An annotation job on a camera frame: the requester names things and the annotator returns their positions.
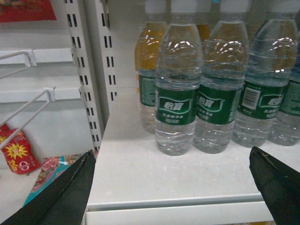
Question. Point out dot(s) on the white hook rail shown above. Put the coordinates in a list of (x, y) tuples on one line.
[(53, 55), (43, 93)]

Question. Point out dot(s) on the teal sweet potato noodle bag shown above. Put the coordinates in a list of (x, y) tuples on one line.
[(50, 173)]

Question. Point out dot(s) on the upper white wire hook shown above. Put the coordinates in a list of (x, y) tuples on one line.
[(12, 57)]

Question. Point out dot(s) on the orange juice bottle right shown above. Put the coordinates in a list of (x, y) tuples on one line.
[(203, 26)]

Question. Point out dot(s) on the red package at top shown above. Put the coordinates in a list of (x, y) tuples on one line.
[(26, 10)]

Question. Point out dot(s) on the white hook rail lower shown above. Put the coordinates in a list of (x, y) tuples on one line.
[(43, 93)]

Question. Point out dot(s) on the rear water bottle before juice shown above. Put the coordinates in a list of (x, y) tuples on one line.
[(155, 10)]

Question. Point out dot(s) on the red snack packet hanging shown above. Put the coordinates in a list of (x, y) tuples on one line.
[(18, 155)]

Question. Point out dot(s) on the orange juice bottle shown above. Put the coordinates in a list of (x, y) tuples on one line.
[(203, 26), (147, 46)]

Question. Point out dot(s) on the white hook rail upper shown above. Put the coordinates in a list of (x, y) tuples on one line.
[(53, 55)]

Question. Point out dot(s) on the rightmost water bottle partly seen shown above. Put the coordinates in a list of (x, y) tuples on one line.
[(286, 127)]

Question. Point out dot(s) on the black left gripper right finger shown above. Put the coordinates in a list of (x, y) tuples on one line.
[(279, 186)]

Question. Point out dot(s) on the white inner slotted upright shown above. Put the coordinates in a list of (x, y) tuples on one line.
[(97, 12)]

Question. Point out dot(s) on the water bottle with barcode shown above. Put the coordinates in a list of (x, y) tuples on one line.
[(272, 55)]

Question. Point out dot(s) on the orange juice bottle left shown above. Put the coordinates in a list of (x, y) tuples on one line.
[(147, 46)]

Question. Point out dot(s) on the white slotted upright post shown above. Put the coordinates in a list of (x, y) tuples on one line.
[(83, 58)]

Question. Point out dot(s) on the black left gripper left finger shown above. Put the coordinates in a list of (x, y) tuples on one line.
[(60, 215)]

